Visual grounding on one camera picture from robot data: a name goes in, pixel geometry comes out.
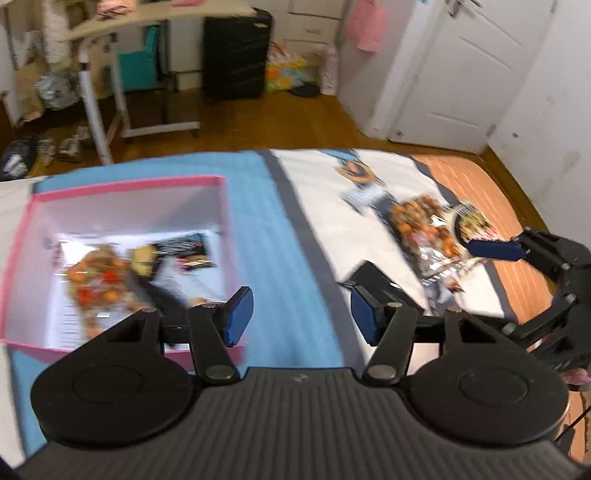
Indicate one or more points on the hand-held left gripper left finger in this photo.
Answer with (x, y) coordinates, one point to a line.
(240, 316)

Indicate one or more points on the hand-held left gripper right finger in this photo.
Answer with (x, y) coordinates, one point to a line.
(364, 316)

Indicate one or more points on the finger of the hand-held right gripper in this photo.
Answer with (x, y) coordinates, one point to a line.
(494, 249)
(540, 318)

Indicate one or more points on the red black snack packet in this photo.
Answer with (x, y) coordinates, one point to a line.
(475, 224)

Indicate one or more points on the pink cardboard box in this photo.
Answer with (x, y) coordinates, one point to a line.
(217, 207)

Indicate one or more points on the large clear coated-nut packet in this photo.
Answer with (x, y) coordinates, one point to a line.
(99, 281)

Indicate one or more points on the grey white snack packet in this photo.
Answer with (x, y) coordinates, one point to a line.
(358, 201)

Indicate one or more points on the white door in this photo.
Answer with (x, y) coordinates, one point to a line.
(461, 78)

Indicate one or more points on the printed paper sheet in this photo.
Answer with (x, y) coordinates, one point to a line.
(55, 318)

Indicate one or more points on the black round floor scale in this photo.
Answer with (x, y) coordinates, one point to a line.
(304, 90)

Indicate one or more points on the white plastic bag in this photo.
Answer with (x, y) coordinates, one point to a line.
(330, 71)

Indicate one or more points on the pair of slippers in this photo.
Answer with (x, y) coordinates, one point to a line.
(67, 145)

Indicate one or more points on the yellow colourful gift bag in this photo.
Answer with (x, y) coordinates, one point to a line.
(284, 69)

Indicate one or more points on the pink gift bag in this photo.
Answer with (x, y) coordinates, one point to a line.
(367, 23)

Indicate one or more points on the black hard-shell suitcase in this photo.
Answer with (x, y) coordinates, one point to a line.
(235, 55)

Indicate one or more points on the black backpack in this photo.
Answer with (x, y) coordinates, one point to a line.
(16, 159)

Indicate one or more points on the teal paper bag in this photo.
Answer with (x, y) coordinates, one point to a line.
(138, 62)

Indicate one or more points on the white wardrobe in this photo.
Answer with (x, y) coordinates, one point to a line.
(304, 23)

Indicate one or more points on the brown paper bag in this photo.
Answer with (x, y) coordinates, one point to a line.
(30, 92)

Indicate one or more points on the wooden rolling side table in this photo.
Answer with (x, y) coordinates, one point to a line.
(138, 21)

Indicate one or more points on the red booklet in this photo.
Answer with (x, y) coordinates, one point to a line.
(187, 2)

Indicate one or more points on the pink tissue box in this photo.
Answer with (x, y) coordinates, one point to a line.
(115, 7)

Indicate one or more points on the white fluffy garment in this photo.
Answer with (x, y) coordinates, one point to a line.
(57, 32)

